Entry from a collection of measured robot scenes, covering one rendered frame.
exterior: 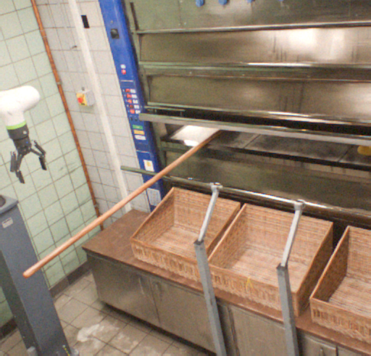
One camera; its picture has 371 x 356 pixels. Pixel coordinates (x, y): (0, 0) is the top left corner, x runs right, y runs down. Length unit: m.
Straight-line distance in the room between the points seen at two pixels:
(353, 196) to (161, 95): 1.27
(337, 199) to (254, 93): 0.71
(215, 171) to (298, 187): 0.56
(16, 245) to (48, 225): 0.92
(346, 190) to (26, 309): 1.96
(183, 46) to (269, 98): 0.59
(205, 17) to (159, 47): 0.40
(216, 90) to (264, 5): 0.57
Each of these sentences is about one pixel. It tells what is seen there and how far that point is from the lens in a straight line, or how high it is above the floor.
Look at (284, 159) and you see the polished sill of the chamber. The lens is 2.83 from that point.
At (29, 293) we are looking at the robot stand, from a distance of 3.27.
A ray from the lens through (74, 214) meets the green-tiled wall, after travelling 4.14.
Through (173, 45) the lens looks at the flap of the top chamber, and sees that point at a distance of 2.99.
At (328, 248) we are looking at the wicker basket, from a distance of 2.88.
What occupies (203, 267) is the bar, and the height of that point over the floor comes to 0.80.
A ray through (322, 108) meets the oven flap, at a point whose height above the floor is 1.50.
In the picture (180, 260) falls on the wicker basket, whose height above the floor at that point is 0.70.
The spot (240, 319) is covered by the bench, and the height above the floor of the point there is 0.47.
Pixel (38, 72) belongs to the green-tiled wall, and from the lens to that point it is 3.79.
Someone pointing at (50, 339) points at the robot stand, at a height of 0.24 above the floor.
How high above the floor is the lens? 2.43
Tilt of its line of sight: 25 degrees down
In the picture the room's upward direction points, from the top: 11 degrees counter-clockwise
